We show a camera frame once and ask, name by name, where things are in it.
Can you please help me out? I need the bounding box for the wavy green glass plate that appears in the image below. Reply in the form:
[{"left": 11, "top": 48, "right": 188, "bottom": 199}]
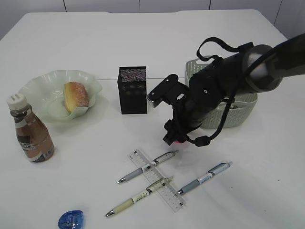
[{"left": 19, "top": 70, "right": 102, "bottom": 122}]

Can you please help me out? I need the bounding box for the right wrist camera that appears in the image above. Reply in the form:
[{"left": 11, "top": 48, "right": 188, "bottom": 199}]
[{"left": 146, "top": 74, "right": 178, "bottom": 108}]

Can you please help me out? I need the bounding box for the clear plastic ruler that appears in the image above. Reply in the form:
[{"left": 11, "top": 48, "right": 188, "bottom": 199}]
[{"left": 127, "top": 149, "right": 186, "bottom": 213}]

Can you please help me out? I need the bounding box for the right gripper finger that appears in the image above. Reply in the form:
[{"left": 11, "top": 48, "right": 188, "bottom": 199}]
[{"left": 163, "top": 130, "right": 179, "bottom": 145}]

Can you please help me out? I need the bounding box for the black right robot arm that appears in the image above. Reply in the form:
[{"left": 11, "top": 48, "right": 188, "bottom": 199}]
[{"left": 163, "top": 34, "right": 305, "bottom": 146}]

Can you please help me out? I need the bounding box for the blue clip pen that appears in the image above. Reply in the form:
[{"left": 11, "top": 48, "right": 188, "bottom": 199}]
[{"left": 177, "top": 162, "right": 232, "bottom": 195}]

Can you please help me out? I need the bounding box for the brown coffee drink bottle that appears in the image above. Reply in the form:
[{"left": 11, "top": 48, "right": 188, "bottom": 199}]
[{"left": 7, "top": 93, "right": 55, "bottom": 163}]

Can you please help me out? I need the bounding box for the beige grip pen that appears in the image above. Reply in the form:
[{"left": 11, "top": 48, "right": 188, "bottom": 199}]
[{"left": 105, "top": 177, "right": 173, "bottom": 217}]

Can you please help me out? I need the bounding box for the green plastic basket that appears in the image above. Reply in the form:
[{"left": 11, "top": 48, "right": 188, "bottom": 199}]
[{"left": 184, "top": 59, "right": 258, "bottom": 129}]

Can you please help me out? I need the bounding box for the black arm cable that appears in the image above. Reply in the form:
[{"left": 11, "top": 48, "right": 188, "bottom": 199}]
[{"left": 183, "top": 37, "right": 279, "bottom": 147}]

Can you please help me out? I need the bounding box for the blue pencil sharpener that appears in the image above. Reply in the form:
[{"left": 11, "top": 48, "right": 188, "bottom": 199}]
[{"left": 58, "top": 210, "right": 84, "bottom": 229}]

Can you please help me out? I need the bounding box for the grey grip pen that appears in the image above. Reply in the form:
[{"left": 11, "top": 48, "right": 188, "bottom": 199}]
[{"left": 117, "top": 150, "right": 178, "bottom": 184}]

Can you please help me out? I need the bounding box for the bread roll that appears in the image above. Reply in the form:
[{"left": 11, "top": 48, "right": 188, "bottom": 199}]
[{"left": 63, "top": 82, "right": 89, "bottom": 113}]

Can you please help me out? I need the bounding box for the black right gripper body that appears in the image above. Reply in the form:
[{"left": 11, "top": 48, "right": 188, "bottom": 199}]
[{"left": 163, "top": 82, "right": 229, "bottom": 134}]

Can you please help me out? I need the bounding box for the black mesh pen holder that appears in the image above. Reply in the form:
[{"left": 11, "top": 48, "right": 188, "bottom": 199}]
[{"left": 117, "top": 66, "right": 147, "bottom": 115}]

